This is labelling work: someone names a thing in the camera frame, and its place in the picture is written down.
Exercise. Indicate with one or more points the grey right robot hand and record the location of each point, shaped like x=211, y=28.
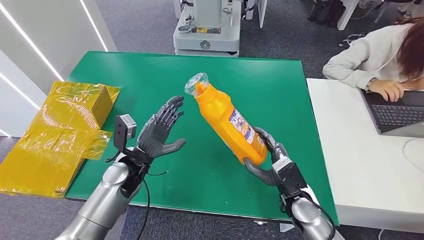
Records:
x=280, y=154

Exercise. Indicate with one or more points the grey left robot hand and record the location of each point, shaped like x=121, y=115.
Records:
x=155, y=136

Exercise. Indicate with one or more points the orange detergent bottle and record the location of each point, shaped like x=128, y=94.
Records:
x=228, y=121

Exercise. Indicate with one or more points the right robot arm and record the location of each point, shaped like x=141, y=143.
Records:
x=308, y=218

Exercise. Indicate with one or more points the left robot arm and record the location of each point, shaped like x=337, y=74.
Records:
x=106, y=195

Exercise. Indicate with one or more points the white robot base machine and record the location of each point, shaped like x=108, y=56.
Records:
x=207, y=30

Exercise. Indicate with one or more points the white side desk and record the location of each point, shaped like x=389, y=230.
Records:
x=361, y=172

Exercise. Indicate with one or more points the yellow film wrapped cardboard box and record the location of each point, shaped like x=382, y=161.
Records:
x=56, y=139

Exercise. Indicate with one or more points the grey laptop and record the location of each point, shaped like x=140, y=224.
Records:
x=397, y=114

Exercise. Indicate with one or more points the person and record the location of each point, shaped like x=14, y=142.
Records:
x=367, y=56

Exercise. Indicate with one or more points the white round pad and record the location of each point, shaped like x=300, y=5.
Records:
x=415, y=154

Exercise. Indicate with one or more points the black bags on floor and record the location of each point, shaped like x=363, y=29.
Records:
x=326, y=12

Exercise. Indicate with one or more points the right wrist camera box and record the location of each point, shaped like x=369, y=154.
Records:
x=291, y=177

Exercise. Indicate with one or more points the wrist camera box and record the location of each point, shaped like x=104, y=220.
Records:
x=125, y=130
x=291, y=177

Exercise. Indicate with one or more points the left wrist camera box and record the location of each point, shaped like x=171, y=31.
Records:
x=125, y=130

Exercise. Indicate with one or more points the white wall light strip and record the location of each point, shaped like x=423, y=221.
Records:
x=18, y=91
x=93, y=24
x=31, y=41

